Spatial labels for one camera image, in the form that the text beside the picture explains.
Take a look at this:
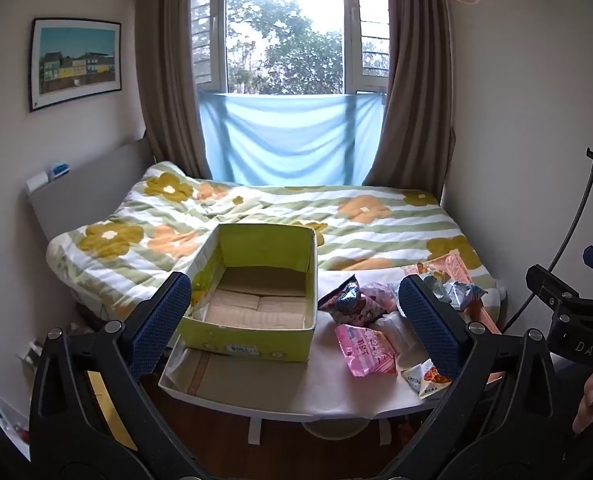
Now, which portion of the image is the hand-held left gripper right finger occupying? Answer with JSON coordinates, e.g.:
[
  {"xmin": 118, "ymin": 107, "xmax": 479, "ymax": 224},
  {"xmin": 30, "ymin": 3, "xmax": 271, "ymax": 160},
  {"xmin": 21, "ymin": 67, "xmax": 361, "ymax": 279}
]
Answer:
[{"xmin": 381, "ymin": 274, "xmax": 574, "ymax": 480}]

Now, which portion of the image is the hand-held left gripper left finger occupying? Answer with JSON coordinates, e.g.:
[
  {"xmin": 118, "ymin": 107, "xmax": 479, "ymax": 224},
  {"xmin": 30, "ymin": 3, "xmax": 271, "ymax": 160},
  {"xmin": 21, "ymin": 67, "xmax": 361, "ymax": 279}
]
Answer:
[{"xmin": 29, "ymin": 271, "xmax": 212, "ymax": 480}]

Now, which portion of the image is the blue and white snack packet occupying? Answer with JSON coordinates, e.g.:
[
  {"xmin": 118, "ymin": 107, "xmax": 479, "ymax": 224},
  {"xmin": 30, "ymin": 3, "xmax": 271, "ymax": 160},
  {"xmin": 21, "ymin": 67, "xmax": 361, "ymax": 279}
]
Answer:
[{"xmin": 433, "ymin": 280, "xmax": 487, "ymax": 311}]

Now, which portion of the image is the yellow-green cardboard box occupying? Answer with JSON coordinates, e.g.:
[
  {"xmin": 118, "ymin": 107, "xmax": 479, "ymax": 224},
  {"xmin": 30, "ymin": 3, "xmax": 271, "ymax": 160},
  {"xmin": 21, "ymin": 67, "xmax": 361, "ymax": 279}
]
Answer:
[{"xmin": 159, "ymin": 222, "xmax": 322, "ymax": 411}]

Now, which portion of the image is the person's right hand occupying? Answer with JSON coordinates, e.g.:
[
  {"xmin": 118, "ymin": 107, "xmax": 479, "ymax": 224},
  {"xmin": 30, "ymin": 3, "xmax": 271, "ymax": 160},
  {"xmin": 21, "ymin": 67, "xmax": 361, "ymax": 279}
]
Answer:
[{"xmin": 572, "ymin": 375, "xmax": 593, "ymax": 436}]

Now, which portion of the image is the waffle in clear wrapper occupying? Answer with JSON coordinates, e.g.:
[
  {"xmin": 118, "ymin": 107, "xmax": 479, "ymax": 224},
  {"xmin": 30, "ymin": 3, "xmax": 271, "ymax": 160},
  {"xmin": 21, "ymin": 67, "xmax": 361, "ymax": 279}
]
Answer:
[{"xmin": 376, "ymin": 310, "xmax": 422, "ymax": 366}]

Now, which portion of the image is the small white snack packet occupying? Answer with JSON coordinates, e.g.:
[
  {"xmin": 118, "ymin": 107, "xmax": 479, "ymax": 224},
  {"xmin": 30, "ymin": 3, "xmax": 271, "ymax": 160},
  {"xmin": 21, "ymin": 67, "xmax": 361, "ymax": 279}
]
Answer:
[{"xmin": 400, "ymin": 359, "xmax": 453, "ymax": 401}]

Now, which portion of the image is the pale lilac snack packet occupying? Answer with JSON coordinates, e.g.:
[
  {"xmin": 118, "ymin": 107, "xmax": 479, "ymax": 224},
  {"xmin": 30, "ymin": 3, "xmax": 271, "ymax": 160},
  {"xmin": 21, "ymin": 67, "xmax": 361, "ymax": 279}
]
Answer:
[{"xmin": 363, "ymin": 282, "xmax": 402, "ymax": 313}]

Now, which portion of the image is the orange cake snack packet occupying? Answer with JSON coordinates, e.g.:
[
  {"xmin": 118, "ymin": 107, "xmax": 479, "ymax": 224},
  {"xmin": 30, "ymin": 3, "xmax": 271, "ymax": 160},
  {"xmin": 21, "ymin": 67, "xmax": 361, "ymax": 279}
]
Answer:
[{"xmin": 401, "ymin": 260, "xmax": 452, "ymax": 286}]

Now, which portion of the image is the pink snack packet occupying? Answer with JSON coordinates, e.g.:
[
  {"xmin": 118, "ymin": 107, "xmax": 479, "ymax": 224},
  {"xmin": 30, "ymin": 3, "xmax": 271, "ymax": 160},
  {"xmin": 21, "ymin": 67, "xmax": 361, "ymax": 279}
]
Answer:
[{"xmin": 335, "ymin": 324, "xmax": 397, "ymax": 377}]

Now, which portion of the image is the dark cartoon snack packet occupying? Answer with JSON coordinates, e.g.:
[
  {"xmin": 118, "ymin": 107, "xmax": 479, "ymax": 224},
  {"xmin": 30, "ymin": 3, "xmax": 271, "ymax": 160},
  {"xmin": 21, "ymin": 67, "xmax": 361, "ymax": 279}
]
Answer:
[{"xmin": 317, "ymin": 275, "xmax": 377, "ymax": 323}]

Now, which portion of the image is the yellow cardboard box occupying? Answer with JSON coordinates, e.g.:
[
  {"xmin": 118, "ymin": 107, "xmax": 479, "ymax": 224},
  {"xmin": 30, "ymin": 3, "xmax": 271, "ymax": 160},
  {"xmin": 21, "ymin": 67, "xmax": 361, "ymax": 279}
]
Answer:
[{"xmin": 87, "ymin": 371, "xmax": 130, "ymax": 443}]

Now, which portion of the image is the white folding table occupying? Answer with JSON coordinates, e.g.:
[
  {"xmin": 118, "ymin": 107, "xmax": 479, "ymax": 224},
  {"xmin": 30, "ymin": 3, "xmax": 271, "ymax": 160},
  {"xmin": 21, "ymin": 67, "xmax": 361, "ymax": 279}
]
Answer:
[{"xmin": 276, "ymin": 270, "xmax": 502, "ymax": 421}]

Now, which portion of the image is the grey headboard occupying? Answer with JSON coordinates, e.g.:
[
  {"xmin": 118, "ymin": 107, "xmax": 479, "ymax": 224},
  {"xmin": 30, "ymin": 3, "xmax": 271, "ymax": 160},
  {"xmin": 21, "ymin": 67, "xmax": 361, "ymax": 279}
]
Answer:
[{"xmin": 25, "ymin": 141, "xmax": 152, "ymax": 241}]

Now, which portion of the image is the floral striped blanket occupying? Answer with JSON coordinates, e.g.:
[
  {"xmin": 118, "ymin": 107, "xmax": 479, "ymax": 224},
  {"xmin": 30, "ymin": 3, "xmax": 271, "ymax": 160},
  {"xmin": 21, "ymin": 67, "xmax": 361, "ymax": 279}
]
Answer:
[{"xmin": 46, "ymin": 161, "xmax": 502, "ymax": 321}]

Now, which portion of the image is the brown curtain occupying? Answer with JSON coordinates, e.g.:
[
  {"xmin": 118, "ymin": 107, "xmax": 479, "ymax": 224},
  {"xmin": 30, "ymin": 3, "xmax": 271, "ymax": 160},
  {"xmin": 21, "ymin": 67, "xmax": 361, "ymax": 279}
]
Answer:
[
  {"xmin": 363, "ymin": 0, "xmax": 454, "ymax": 193},
  {"xmin": 135, "ymin": 0, "xmax": 210, "ymax": 179}
]

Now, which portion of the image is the light blue cloth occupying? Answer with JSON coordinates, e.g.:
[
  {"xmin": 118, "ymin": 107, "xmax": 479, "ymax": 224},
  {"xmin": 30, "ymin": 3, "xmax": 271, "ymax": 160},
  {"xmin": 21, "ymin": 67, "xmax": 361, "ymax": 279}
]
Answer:
[{"xmin": 198, "ymin": 92, "xmax": 386, "ymax": 186}]

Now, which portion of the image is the window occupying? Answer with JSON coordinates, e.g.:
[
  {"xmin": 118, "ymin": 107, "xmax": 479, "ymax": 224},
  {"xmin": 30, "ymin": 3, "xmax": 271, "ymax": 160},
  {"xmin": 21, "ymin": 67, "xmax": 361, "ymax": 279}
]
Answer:
[{"xmin": 190, "ymin": 0, "xmax": 392, "ymax": 96}]

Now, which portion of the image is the black cable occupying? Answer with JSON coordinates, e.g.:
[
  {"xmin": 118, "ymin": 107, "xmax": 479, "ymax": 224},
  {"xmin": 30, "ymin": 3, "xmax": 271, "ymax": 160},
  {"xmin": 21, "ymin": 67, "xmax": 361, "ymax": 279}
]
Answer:
[{"xmin": 503, "ymin": 152, "xmax": 593, "ymax": 333}]

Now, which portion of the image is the framed wall picture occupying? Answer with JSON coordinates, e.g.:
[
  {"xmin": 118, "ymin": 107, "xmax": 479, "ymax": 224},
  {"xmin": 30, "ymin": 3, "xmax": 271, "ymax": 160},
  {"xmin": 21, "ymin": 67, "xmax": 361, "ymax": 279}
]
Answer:
[{"xmin": 29, "ymin": 18, "xmax": 122, "ymax": 112}]

